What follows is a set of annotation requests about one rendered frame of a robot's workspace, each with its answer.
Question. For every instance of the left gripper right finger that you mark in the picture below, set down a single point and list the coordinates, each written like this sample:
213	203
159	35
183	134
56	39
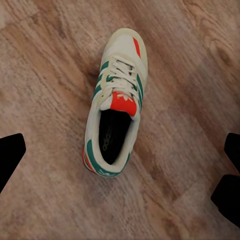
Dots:
232	149

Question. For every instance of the gym shoe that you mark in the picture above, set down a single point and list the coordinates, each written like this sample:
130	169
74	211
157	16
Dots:
114	118

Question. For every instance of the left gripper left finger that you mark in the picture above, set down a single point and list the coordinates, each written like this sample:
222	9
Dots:
12	150

